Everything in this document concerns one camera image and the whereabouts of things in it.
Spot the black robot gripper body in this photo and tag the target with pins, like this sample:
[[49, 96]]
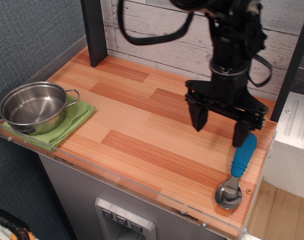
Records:
[[227, 94]]

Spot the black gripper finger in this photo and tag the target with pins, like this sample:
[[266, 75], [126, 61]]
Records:
[[198, 114], [241, 132]]

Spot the blue handled metal spoon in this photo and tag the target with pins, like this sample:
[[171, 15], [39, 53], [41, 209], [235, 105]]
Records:
[[229, 194]]

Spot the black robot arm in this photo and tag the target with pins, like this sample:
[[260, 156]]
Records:
[[237, 37]]

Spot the stainless steel pot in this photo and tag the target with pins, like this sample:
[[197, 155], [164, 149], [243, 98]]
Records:
[[36, 108]]

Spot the white appliance right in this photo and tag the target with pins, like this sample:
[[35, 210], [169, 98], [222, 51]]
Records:
[[284, 167]]

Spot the green folded cloth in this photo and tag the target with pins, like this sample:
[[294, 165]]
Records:
[[75, 116]]

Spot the silver toy fridge cabinet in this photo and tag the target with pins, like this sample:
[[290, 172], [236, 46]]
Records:
[[98, 210]]

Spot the clear acrylic edge guard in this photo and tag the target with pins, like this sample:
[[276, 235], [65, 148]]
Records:
[[165, 163]]

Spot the orange object bottom left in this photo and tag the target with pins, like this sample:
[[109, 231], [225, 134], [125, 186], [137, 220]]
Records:
[[21, 233]]

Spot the dark vertical post right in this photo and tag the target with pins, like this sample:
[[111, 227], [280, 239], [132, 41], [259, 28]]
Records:
[[289, 77]]

